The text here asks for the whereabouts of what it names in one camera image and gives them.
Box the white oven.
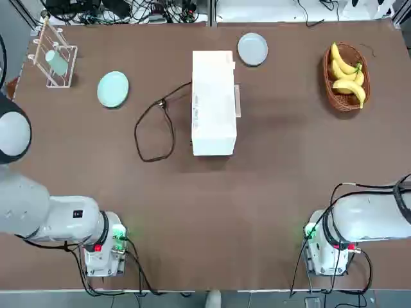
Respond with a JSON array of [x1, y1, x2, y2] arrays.
[[191, 49, 238, 157]]

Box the mint green plate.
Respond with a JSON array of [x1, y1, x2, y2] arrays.
[[96, 71, 130, 108]]

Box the grey plate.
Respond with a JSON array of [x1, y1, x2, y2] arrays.
[[237, 32, 268, 67]]

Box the brown wicker basket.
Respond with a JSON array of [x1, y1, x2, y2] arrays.
[[322, 41, 371, 112]]

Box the mint green cup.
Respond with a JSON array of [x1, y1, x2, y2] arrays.
[[44, 50, 69, 76]]

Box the dark brown oven power cord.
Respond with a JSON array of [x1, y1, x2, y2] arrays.
[[134, 81, 193, 162]]

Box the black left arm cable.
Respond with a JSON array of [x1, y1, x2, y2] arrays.
[[14, 232, 163, 296]]

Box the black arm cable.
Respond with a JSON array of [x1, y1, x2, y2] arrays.
[[14, 232, 163, 296], [288, 175, 411, 296]]

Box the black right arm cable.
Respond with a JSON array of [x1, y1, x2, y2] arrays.
[[288, 175, 411, 296]]

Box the tangled black background cables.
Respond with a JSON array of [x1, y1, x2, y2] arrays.
[[44, 0, 209, 24]]

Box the white wire cup rack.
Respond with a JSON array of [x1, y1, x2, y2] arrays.
[[28, 15, 78, 89]]

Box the thin dark string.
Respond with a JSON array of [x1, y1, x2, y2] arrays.
[[359, 43, 377, 59]]

